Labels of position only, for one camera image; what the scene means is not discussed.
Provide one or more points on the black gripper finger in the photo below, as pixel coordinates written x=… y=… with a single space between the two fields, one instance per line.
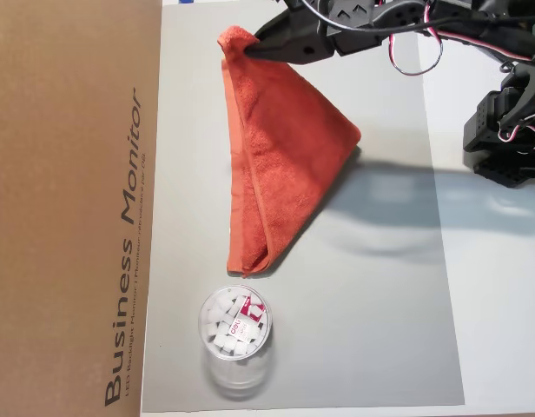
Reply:
x=293 y=24
x=293 y=50

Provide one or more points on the orange terry towel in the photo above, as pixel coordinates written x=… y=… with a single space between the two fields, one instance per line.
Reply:
x=285 y=152

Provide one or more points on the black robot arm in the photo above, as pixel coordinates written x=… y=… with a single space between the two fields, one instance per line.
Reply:
x=480 y=130

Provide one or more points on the grey table mat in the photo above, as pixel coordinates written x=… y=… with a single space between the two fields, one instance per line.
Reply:
x=358 y=304

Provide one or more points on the red white paper packet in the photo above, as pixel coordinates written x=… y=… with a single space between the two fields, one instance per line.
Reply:
x=246 y=319

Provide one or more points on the clear plastic jar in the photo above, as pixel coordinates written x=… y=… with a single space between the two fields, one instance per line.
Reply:
x=235 y=334

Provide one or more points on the cardboard monitor box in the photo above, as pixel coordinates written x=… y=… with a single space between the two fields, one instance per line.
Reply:
x=54 y=217

